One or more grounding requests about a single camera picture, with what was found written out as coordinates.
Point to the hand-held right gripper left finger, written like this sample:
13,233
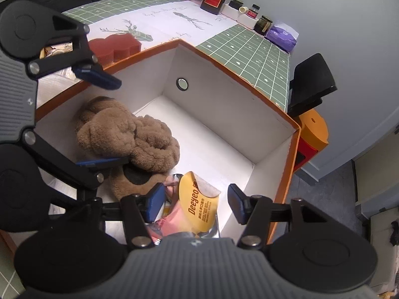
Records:
156,202

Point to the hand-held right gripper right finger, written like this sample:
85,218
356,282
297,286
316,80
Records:
235,204

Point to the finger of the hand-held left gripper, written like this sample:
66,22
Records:
99,78
99,162

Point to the pink packet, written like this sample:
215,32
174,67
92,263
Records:
174,221

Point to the yellow label foil packet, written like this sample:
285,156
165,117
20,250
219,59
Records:
199,205

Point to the dark red sponge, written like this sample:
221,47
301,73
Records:
115,45

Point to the brown plush toy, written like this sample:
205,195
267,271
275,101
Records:
124,130

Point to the orange cardboard box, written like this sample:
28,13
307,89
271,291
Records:
218,106

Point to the red plastic stool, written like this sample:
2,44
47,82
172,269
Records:
304,154

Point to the orange plastic stool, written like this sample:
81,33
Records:
314,127

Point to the black lidded jar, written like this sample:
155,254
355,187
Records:
236,3

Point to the beige sofa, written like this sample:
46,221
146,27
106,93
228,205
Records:
383,261

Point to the dark cloth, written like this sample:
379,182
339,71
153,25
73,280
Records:
394,233

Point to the small ink bottle red label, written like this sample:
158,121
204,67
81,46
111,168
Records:
253,11

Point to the dark glass jar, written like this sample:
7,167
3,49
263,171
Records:
262,25

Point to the purple tissue pack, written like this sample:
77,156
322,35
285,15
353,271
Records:
282,37

